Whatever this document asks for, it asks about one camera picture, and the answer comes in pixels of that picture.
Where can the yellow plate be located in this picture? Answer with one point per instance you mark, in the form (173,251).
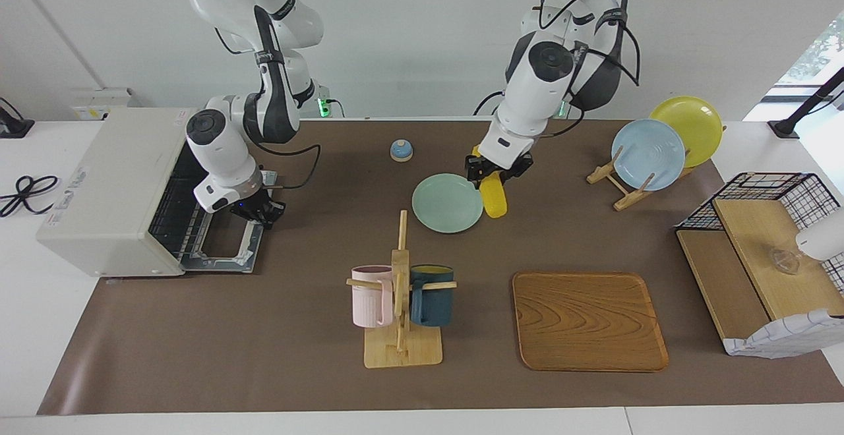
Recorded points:
(699,125)

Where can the light blue plate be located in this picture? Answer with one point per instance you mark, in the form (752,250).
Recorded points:
(649,151)

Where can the white wall socket box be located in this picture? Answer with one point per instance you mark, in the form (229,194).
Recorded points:
(99,102)

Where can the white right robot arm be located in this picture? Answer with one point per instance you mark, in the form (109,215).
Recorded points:
(217,145)

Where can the white checked cloth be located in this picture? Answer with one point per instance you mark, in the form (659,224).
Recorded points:
(791,336)

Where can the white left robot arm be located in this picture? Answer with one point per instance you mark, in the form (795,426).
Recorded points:
(541,79)

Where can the pale green plate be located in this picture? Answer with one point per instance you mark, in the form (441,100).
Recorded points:
(445,204)

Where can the brown table mat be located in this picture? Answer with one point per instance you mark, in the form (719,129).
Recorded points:
(297,329)

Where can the black table clamp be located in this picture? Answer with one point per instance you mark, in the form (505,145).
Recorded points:
(13,128)

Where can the small blue bell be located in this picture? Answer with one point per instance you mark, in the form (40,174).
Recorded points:
(401,151)

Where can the small clear glass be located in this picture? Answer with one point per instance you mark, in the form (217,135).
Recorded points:
(786,262)

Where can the white toaster oven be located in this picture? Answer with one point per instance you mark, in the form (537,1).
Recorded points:
(99,184)

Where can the dark teal mug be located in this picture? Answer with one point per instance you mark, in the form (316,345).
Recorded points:
(432,303)

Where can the yellow corn cob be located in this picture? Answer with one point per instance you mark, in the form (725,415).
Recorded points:
(494,199)

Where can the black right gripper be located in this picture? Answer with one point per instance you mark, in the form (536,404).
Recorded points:
(250,205)

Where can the wooden plate rack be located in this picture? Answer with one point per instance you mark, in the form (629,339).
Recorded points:
(630,201)

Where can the wooden serving tray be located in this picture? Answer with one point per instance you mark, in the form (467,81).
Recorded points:
(587,323)

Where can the pink mug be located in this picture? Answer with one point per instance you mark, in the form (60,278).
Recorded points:
(369,300)

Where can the wooden mug rack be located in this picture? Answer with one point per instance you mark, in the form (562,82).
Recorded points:
(401,352)

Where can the white rounded object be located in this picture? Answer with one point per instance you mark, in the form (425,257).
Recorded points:
(824,237)

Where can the window with green trees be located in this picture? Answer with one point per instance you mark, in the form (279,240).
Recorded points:
(821,53)

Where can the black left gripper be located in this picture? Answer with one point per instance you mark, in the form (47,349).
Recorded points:
(504,163)

